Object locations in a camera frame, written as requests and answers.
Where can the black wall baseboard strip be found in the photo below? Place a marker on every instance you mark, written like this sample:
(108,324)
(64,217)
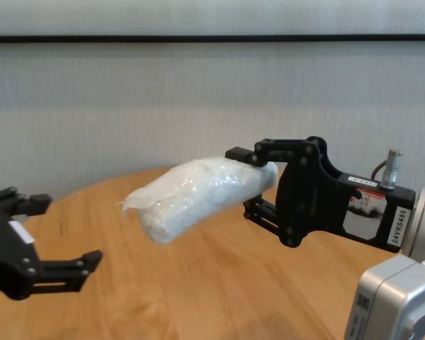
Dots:
(212,38)

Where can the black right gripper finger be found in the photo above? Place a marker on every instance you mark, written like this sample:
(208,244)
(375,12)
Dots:
(263,216)
(276,150)

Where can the white plastic-wrapped sandbag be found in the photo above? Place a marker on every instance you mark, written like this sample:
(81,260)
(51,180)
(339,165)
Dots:
(198,191)

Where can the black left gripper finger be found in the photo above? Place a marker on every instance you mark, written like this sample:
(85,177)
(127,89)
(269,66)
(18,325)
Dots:
(35,204)
(71,272)

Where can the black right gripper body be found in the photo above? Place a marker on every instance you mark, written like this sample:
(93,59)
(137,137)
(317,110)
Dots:
(311,198)

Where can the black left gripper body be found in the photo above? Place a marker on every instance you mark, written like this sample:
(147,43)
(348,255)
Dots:
(7,255)

